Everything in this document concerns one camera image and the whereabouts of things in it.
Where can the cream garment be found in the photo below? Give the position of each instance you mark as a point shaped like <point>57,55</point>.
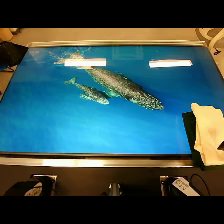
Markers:
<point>210,133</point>

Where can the silver frame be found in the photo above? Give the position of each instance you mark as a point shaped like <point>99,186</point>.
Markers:
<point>100,162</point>

